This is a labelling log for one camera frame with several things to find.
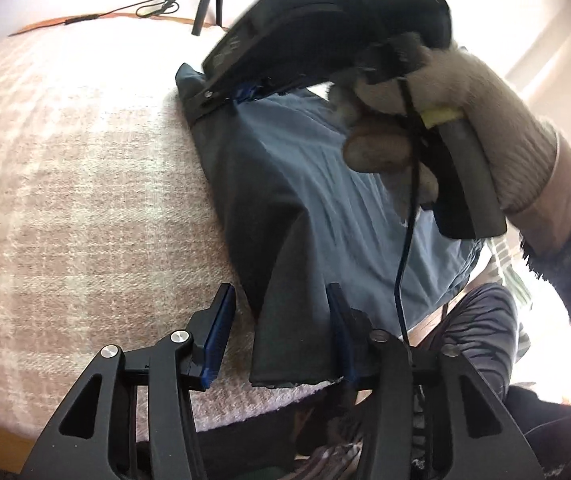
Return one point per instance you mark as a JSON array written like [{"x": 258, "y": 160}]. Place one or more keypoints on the pink plaid bed blanket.
[{"x": 108, "y": 234}]

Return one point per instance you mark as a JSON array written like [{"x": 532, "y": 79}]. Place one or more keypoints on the dark green pants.
[{"x": 296, "y": 219}]

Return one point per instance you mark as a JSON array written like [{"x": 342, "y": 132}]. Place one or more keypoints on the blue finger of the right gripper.
[{"x": 244, "y": 93}]

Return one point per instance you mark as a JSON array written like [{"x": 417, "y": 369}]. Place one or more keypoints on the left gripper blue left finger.
[{"x": 218, "y": 320}]

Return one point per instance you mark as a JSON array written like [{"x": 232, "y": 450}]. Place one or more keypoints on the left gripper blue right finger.
[{"x": 350, "y": 329}]

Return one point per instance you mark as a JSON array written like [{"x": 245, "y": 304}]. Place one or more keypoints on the right hand beige glove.
[{"x": 520, "y": 149}]

